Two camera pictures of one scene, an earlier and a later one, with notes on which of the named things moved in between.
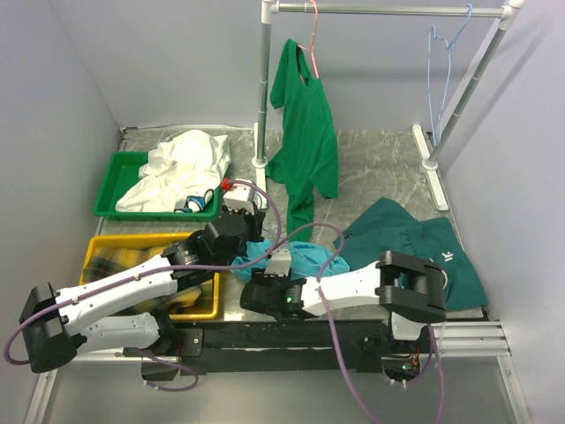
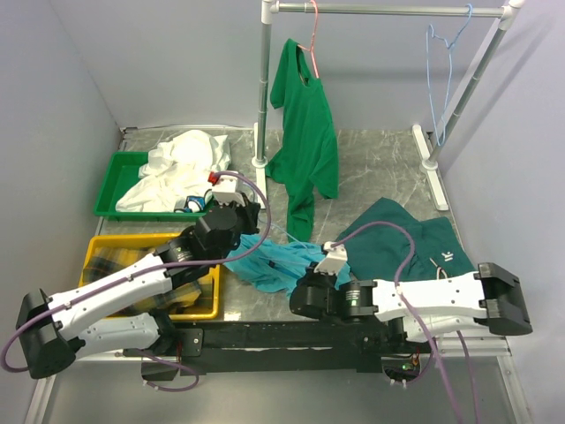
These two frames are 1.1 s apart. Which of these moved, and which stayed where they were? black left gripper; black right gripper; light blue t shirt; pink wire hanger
Moved: black right gripper
Stayed: pink wire hanger; black left gripper; light blue t shirt
